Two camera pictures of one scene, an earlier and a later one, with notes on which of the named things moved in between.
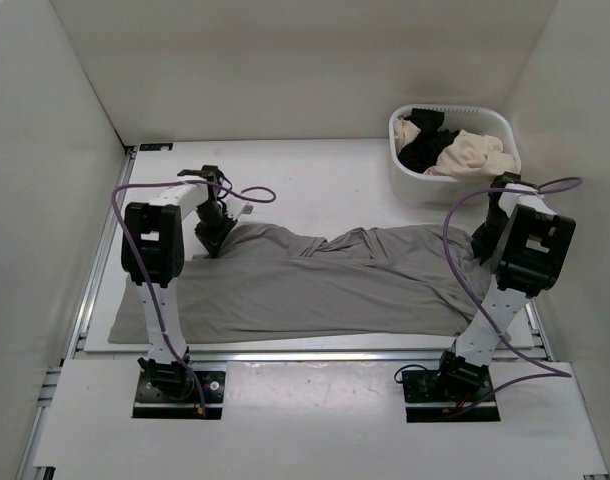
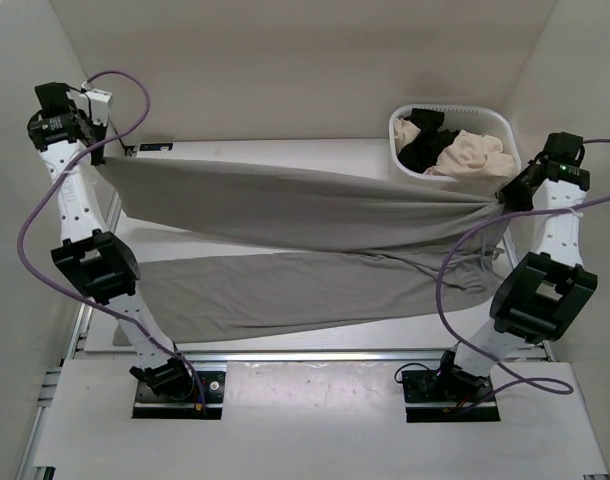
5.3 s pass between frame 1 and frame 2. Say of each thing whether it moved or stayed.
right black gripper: moved
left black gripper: moved
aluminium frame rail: stayed
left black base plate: stayed
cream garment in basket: stayed
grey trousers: moved
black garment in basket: stayed
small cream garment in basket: stayed
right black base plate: stayed
